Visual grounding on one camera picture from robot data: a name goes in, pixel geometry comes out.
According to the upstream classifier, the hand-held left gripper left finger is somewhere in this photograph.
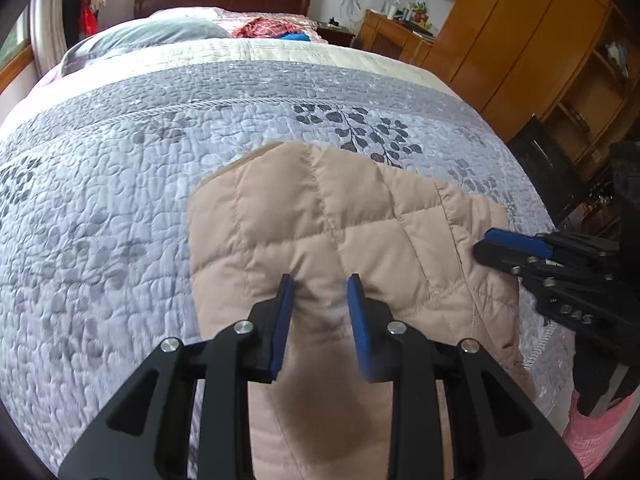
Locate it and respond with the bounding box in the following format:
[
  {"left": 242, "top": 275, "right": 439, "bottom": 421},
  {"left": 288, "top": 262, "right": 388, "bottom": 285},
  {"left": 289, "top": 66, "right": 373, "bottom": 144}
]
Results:
[{"left": 59, "top": 274, "right": 296, "bottom": 480}]

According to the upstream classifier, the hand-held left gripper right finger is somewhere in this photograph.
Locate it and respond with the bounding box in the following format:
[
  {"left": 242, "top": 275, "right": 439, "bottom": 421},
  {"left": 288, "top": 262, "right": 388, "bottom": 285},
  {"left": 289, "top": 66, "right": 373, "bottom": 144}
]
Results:
[{"left": 347, "top": 273, "right": 585, "bottom": 480}]

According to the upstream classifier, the grey quilted leaf-print bedspread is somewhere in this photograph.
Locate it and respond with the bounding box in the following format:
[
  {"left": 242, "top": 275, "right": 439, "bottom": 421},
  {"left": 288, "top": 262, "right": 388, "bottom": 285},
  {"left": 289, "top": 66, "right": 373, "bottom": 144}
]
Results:
[{"left": 0, "top": 7, "right": 576, "bottom": 480}]

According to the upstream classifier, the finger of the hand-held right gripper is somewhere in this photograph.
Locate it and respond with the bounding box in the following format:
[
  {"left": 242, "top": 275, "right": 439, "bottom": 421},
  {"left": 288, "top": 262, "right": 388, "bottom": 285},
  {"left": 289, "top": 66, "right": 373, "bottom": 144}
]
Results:
[
  {"left": 485, "top": 227, "right": 621, "bottom": 261},
  {"left": 472, "top": 241, "right": 556, "bottom": 279}
]

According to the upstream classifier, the light curtain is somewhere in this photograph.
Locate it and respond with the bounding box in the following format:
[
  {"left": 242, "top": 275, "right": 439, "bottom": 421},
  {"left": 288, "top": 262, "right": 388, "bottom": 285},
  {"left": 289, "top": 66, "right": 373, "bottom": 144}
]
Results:
[{"left": 27, "top": 0, "right": 76, "bottom": 81}]

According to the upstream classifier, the wooden wardrobe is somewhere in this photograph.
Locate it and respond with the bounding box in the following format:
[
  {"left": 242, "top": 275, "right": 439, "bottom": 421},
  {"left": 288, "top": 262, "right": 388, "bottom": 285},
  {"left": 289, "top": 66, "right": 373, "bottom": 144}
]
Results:
[{"left": 422, "top": 0, "right": 640, "bottom": 181}]

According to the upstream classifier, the person's right forearm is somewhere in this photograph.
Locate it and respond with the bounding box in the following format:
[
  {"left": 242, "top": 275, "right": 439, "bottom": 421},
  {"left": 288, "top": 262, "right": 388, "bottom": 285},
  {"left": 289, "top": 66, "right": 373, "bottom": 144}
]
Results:
[{"left": 562, "top": 390, "right": 640, "bottom": 476}]

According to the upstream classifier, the black chair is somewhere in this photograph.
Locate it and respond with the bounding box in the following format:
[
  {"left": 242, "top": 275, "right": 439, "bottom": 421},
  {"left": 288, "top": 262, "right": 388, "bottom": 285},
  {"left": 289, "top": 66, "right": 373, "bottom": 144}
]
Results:
[{"left": 505, "top": 114, "right": 593, "bottom": 226}]

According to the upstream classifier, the wooden desk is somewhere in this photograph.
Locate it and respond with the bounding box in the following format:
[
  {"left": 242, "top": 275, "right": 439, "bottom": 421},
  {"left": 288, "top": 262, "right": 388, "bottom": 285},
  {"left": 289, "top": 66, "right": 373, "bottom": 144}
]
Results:
[{"left": 357, "top": 9, "right": 433, "bottom": 66}]

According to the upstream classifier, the red patterned cloth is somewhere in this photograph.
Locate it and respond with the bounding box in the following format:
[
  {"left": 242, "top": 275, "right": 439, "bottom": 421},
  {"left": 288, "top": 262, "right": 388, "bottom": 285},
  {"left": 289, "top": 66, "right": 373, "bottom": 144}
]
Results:
[{"left": 232, "top": 16, "right": 301, "bottom": 41}]

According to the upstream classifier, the purple cloth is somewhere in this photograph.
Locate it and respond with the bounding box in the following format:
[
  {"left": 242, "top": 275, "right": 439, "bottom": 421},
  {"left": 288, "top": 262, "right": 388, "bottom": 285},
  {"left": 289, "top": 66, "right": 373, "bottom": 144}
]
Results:
[{"left": 30, "top": 67, "right": 66, "bottom": 96}]

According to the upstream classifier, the dark nightstand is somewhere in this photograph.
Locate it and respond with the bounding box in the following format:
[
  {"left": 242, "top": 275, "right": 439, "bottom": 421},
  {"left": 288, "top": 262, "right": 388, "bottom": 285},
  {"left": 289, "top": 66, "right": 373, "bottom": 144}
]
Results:
[{"left": 317, "top": 20, "right": 356, "bottom": 48}]

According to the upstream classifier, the grey pillow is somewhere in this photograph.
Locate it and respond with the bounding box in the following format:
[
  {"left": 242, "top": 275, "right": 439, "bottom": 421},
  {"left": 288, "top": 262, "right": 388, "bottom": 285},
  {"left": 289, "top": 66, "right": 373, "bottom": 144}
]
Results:
[{"left": 60, "top": 16, "right": 233, "bottom": 76}]

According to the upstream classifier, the beige quilted jacket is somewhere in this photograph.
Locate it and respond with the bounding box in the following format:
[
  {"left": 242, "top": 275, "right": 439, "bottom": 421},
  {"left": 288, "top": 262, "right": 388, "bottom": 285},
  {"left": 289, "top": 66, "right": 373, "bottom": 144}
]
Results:
[{"left": 187, "top": 141, "right": 538, "bottom": 480}]

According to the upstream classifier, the wooden framed window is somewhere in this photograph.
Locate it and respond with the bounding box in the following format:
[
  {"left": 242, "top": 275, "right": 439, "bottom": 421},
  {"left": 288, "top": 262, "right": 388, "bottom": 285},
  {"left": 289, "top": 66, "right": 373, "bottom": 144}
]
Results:
[{"left": 0, "top": 10, "right": 36, "bottom": 96}]

